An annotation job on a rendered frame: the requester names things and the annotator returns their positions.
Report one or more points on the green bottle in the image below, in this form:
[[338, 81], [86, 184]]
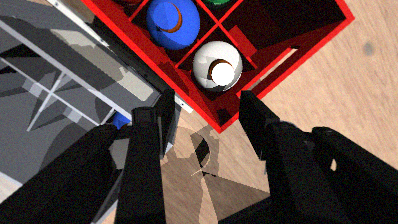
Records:
[[216, 4]]

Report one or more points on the dark red crate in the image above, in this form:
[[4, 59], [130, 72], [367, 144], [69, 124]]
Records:
[[266, 30]]

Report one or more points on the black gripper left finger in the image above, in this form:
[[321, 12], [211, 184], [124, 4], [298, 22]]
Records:
[[72, 188]]

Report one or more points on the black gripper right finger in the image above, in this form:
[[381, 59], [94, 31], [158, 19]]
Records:
[[363, 185]]

